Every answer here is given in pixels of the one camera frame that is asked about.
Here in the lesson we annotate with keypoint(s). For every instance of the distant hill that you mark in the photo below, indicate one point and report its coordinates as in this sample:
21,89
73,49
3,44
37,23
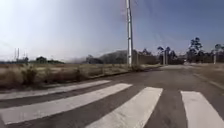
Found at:
113,56

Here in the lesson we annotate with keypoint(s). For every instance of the tall pale pole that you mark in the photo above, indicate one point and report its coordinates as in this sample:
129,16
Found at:
129,33

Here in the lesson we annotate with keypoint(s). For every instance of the white zebra crossing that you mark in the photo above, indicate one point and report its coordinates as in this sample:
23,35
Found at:
133,110

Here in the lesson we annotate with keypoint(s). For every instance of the grey asphalt road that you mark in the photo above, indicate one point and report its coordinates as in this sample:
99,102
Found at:
168,81

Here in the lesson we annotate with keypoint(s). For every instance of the dry grass verge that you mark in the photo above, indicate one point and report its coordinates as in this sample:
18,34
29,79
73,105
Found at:
50,74

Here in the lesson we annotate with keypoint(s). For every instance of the distant trees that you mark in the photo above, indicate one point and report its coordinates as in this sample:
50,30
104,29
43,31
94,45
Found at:
41,60

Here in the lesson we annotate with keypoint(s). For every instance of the row of trees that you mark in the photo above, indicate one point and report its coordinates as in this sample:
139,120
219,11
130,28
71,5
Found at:
195,50

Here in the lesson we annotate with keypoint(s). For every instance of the thin distant pole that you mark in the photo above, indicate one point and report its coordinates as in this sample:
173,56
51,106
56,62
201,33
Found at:
18,55

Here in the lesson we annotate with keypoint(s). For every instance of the short white post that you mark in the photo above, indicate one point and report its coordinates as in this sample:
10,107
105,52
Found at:
214,59

